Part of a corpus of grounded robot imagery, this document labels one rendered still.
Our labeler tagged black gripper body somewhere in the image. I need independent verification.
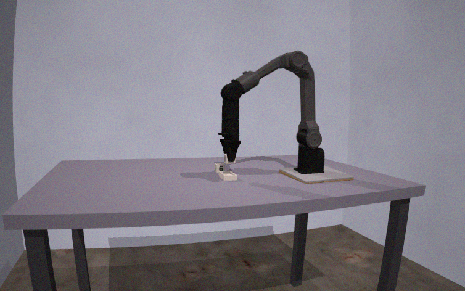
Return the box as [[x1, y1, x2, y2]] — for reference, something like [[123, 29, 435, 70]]
[[218, 120, 239, 141]]

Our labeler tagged white cube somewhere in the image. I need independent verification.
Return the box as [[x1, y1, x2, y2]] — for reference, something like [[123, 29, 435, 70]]
[[224, 154, 236, 164], [215, 163, 225, 173]]

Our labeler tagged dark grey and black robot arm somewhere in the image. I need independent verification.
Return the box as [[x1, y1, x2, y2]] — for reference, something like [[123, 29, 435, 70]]
[[221, 51, 324, 174]]

